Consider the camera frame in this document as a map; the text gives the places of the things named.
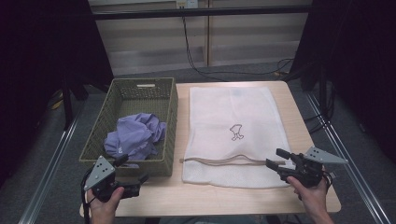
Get person's right hand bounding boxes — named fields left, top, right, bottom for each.
left=286, top=175, right=332, bottom=216

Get white wall socket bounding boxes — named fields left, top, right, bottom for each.
left=176, top=0, right=199, bottom=9

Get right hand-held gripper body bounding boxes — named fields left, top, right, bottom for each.
left=277, top=146, right=349, bottom=189

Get purple garment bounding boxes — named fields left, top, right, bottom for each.
left=103, top=112, right=167, bottom=161

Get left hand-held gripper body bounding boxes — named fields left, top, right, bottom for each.
left=82, top=155, right=142, bottom=203

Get long black wall cable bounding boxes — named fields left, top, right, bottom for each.
left=180, top=14, right=295, bottom=82

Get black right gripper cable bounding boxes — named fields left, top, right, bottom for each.
left=322, top=170, right=336, bottom=189

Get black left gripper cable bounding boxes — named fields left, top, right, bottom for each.
left=80, top=168, right=94, bottom=224

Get dark curtain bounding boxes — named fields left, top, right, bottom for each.
left=286, top=0, right=396, bottom=164
left=0, top=0, right=115, bottom=188

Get aluminium floor rail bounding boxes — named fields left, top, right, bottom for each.
left=18, top=101, right=87, bottom=224
left=305, top=92, right=391, bottom=224

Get white mesh laundry bag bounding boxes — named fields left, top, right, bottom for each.
left=179, top=86, right=295, bottom=189

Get olive green woven basket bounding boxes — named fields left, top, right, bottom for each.
left=78, top=77, right=179, bottom=177

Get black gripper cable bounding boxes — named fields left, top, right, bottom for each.
left=322, top=170, right=336, bottom=189
left=80, top=168, right=94, bottom=224

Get black metal stand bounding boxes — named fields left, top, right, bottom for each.
left=60, top=73, right=91, bottom=132
left=306, top=62, right=332, bottom=120

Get black floor cables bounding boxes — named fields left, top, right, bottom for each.
left=303, top=85, right=337, bottom=135

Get black horizontal metal bar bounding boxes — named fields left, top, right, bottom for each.
left=92, top=5, right=313, bottom=21

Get person's left hand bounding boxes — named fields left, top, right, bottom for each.
left=86, top=186, right=125, bottom=220

